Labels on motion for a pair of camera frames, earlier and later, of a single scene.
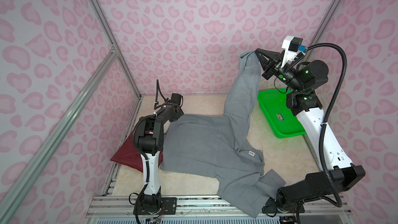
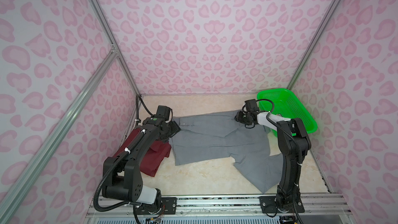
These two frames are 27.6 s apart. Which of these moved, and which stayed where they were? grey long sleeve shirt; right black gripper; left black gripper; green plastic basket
Moved: left black gripper; grey long sleeve shirt; right black gripper
Stayed: green plastic basket
